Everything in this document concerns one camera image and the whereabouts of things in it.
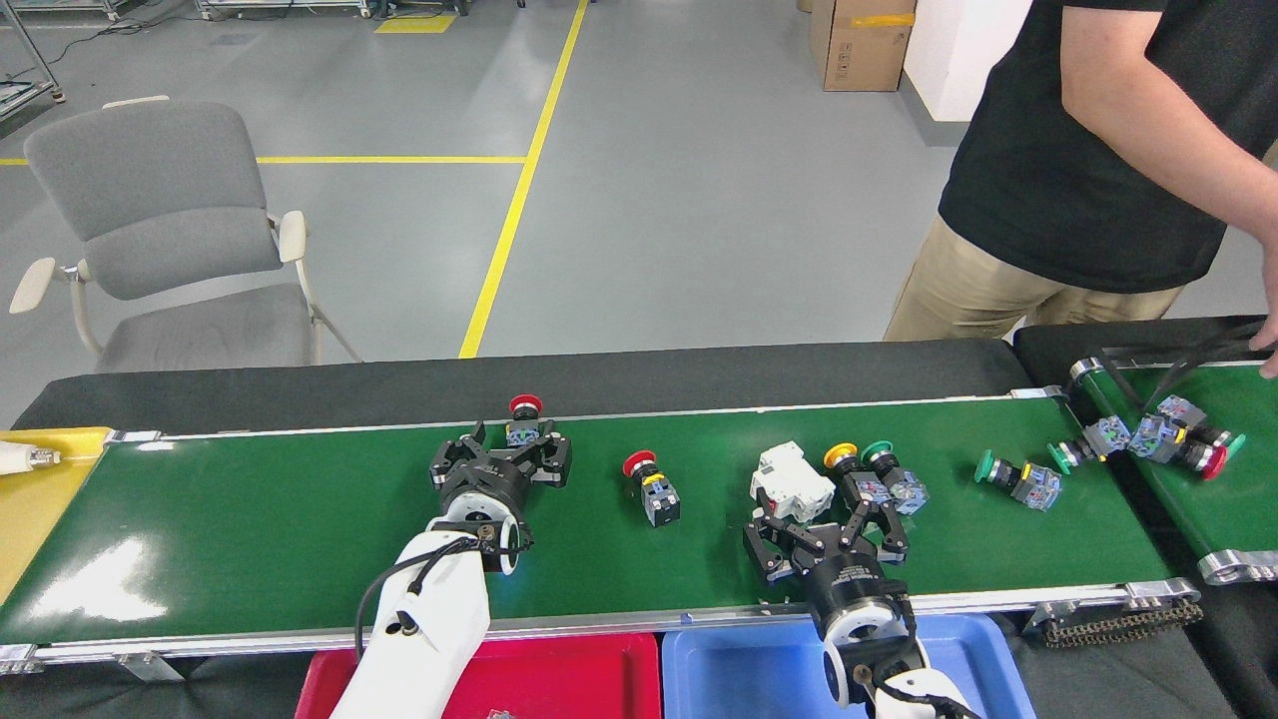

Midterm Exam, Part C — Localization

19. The narrow green conveyor belt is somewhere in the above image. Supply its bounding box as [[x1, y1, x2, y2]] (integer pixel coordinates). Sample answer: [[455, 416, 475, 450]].
[[1068, 355, 1278, 585]]

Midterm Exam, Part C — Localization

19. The yellow plastic tray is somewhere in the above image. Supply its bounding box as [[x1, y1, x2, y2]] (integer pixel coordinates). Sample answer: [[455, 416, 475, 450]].
[[0, 426, 113, 605]]

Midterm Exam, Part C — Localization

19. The yellow push button switch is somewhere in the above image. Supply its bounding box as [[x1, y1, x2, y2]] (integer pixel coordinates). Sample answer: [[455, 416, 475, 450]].
[[824, 441, 895, 515]]

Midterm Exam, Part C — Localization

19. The silver metal rack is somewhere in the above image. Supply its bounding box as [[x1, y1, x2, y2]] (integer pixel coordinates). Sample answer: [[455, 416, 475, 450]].
[[0, 0, 66, 126]]

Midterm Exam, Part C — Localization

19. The long green conveyor belt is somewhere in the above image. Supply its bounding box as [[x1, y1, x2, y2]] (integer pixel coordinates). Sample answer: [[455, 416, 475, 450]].
[[0, 384, 1202, 675]]

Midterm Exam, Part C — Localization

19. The red plastic tray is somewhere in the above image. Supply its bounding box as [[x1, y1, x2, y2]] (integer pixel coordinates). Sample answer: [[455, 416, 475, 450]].
[[295, 631, 662, 719]]

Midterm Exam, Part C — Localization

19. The person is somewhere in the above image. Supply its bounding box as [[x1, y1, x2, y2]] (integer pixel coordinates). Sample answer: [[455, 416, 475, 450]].
[[884, 0, 1278, 380]]

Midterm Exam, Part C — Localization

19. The white light bulb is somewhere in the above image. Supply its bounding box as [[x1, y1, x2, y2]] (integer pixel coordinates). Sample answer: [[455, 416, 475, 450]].
[[0, 440, 61, 476]]

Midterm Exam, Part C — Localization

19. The brown cardboard box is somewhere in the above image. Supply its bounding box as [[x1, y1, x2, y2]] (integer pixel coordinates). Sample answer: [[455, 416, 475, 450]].
[[809, 0, 917, 93]]

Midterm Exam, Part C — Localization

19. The red push button switch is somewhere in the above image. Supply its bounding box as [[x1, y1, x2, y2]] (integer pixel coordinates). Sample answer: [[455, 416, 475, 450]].
[[504, 393, 549, 448], [623, 449, 683, 528]]

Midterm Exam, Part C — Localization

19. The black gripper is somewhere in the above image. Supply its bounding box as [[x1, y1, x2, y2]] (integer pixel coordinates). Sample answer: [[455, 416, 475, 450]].
[[429, 419, 573, 525], [742, 491, 912, 630]]

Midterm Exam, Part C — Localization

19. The grey padded armchair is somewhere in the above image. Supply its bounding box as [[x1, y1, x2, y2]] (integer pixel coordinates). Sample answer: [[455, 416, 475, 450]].
[[10, 95, 363, 373]]

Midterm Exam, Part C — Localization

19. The blue plastic tray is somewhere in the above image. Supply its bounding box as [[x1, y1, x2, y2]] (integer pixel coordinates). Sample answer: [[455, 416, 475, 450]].
[[661, 612, 1009, 719]]

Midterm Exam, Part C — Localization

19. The white circuit breaker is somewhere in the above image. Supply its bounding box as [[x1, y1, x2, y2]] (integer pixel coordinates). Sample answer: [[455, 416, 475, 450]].
[[750, 440, 837, 524]]

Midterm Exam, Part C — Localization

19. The person's right hand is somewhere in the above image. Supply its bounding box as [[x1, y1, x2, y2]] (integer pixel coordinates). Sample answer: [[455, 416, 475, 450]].
[[1248, 314, 1278, 381]]

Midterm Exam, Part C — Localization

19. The black cable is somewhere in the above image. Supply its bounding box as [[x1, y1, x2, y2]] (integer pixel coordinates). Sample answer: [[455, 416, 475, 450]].
[[1098, 320, 1269, 412]]

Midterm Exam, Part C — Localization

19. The conveyor drive chain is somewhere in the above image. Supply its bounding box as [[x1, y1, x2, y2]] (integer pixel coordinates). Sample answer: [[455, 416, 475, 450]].
[[1028, 596, 1204, 648]]

